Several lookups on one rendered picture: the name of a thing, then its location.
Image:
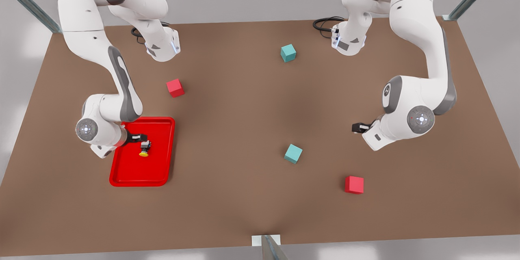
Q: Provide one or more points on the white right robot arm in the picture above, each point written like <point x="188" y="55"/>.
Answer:
<point x="83" y="28"/>

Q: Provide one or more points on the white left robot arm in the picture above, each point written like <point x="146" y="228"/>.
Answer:
<point x="414" y="16"/>

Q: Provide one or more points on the small yellow and black object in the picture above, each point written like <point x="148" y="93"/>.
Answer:
<point x="145" y="149"/>

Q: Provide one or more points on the red plastic tray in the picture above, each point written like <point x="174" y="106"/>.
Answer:
<point x="154" y="170"/>

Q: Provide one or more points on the teal cube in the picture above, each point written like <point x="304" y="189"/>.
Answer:
<point x="288" y="53"/>
<point x="293" y="154"/>

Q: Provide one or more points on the red cube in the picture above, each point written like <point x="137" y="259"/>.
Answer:
<point x="175" y="88"/>
<point x="354" y="185"/>

